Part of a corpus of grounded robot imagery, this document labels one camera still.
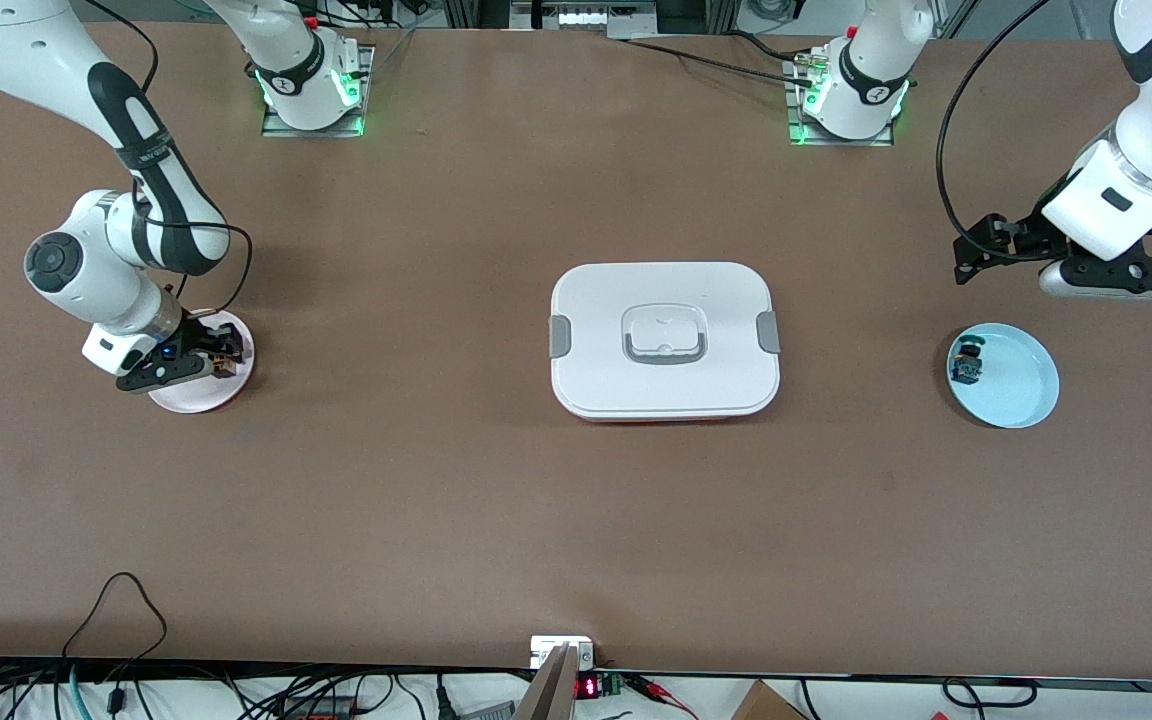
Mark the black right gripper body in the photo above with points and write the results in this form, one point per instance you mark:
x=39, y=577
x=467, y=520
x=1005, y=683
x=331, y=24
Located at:
x=200, y=335

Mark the pink round plate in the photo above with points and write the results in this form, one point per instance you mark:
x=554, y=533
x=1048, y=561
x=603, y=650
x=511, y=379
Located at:
x=196, y=398

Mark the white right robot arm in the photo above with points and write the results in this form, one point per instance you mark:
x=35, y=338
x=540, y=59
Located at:
x=56, y=60

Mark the white power strip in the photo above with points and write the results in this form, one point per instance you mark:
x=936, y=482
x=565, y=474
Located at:
x=586, y=15

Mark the brown cardboard box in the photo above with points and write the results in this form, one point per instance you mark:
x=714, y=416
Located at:
x=766, y=705

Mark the white lunch box grey clips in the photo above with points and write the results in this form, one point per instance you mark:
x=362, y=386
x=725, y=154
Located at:
x=664, y=300

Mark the orange switch black button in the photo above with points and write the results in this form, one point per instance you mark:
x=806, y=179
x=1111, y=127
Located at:
x=227, y=364

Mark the grey aluminium bar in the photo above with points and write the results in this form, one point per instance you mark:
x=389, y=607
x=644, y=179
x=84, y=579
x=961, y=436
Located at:
x=548, y=690

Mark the red digit display module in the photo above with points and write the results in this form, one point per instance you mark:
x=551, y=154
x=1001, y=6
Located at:
x=587, y=688

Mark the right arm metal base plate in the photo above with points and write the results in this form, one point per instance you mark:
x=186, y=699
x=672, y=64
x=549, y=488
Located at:
x=281, y=131

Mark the light blue round plate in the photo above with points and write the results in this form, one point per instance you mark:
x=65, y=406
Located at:
x=1016, y=385

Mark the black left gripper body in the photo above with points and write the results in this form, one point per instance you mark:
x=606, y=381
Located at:
x=1029, y=233

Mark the small white box device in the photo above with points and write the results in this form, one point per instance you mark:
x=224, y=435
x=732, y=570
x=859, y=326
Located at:
x=548, y=648

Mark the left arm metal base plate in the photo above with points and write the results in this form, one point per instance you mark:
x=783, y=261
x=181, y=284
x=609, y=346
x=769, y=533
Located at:
x=841, y=141

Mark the blue switch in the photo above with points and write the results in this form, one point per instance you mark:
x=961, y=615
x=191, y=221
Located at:
x=967, y=372

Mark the red black clip leads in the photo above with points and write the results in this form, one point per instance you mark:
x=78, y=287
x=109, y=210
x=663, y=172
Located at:
x=661, y=692

